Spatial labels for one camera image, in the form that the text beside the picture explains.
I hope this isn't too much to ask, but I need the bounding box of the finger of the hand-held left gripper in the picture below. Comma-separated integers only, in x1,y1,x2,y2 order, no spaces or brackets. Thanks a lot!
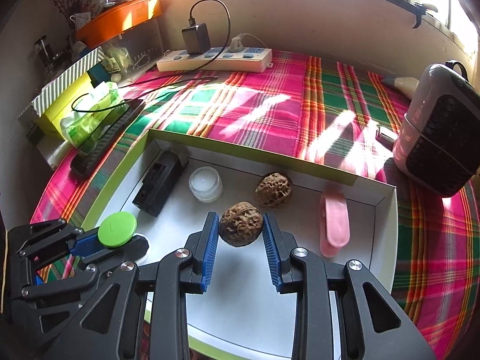
22,238,151,301
17,218,104,271

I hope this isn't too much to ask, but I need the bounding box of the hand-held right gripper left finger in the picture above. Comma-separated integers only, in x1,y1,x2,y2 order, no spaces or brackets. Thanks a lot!
43,212,220,360

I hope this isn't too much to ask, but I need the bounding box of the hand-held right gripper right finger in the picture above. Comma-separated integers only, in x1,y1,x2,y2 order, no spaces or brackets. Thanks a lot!
262,212,437,360

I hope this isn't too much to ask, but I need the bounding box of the brown wrinkled walnut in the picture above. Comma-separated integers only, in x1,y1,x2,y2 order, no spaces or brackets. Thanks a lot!
218,202,266,248
255,172,294,209

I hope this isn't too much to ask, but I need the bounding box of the small clear jar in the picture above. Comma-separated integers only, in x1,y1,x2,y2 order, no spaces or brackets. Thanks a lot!
188,166,224,203

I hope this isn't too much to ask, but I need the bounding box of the green cardboard box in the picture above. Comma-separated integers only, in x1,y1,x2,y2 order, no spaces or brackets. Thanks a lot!
80,127,398,360

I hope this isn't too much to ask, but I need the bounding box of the pink plastic clip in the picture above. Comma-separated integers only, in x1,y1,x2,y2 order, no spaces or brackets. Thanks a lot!
319,191,351,259

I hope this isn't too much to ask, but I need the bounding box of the black pocket microscope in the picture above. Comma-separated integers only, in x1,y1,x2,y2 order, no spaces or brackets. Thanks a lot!
132,149,189,217

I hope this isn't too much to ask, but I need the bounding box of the black phone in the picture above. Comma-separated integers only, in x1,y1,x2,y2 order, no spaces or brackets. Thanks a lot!
69,99,147,179

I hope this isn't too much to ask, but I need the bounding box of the green white tissue pack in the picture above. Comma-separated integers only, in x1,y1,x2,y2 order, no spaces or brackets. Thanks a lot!
60,82,130,149

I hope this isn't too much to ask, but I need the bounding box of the pink green plaid tablecloth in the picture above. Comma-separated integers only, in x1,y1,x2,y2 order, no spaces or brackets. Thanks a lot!
30,49,480,351

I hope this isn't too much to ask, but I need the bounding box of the small silver brown item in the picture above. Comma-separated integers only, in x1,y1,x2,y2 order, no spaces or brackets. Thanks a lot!
376,125,399,144

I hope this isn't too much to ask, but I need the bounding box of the yellow striped box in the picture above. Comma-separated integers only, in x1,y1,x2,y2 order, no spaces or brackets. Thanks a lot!
17,47,106,128

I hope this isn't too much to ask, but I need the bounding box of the small teal box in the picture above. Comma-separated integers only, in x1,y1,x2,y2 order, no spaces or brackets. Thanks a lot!
88,64,110,85

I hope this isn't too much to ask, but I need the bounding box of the white power strip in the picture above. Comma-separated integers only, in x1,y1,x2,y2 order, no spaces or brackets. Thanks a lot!
155,47,274,74

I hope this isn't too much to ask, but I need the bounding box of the glass jar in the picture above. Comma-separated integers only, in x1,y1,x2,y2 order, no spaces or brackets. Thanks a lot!
30,35,57,76

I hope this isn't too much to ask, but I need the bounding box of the white plug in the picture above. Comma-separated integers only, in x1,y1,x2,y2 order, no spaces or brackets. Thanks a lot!
229,33,271,55

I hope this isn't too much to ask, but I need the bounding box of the pink black mini heater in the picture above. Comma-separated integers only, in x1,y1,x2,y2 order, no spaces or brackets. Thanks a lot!
392,60,480,199

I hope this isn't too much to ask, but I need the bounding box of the clear plastic box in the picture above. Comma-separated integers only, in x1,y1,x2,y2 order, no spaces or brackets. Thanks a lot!
101,19,164,79

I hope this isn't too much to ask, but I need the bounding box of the black charger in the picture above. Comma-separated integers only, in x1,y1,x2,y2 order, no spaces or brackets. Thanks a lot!
182,22,211,56

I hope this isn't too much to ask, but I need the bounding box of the orange tray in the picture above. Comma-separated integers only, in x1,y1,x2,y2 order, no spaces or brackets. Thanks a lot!
75,0,163,49

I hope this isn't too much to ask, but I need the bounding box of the thin black cable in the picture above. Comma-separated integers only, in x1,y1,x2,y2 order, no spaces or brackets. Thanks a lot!
70,76,220,115

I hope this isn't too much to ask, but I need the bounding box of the black charger cable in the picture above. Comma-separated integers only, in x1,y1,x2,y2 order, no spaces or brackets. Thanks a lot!
188,0,231,61

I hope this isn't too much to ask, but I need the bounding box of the black window handle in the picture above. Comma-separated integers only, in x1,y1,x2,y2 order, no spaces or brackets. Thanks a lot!
410,2,439,30

